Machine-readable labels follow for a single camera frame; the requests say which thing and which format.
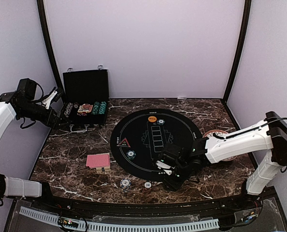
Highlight brown white chip stack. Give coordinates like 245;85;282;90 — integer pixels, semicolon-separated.
143;181;152;190

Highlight blue white chip stack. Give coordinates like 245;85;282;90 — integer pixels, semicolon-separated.
120;178;131;192

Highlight green chips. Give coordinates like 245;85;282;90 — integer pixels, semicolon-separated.
157;119;165;125
126;150;136;160

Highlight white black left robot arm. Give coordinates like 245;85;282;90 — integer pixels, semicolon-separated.
0;90;61;211

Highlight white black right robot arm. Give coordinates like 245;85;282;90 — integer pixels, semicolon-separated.
156;111;287;210

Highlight blue orange chip row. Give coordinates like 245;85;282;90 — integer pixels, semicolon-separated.
63;103;74;118

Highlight cased playing card deck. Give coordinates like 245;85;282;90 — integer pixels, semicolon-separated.
77;105;92;113

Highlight clear round dealer button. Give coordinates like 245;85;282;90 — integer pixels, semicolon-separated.
82;103;92;109

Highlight green chip row left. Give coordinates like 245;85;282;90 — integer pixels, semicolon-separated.
91;101;100;115

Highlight green chip row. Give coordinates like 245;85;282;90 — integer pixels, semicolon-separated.
98;101;107;115
91;101;100;115

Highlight black poker chip case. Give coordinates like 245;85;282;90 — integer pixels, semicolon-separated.
61;69;109;133

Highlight floral patterned ceramic plate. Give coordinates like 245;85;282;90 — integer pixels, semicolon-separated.
203;130;237;162

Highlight green chip row right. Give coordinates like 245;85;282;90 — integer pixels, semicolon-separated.
98;101;107;115

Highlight round black poker mat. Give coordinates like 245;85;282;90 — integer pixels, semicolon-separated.
110;109;202;182

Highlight orange big blind button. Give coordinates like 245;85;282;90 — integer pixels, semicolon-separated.
148;116;157;123

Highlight red backed card deck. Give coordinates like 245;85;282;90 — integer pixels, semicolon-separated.
86;153;110;173

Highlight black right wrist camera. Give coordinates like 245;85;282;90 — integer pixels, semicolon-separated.
159;144;184;167

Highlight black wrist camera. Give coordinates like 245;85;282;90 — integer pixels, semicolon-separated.
159;144;184;167
17;78;37;101

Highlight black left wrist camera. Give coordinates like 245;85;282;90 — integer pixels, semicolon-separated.
17;78;37;101

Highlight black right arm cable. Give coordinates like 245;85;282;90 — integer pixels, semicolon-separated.
213;117;287;141

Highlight white slotted cable duct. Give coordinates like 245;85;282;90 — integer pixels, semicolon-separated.
19;206;219;232

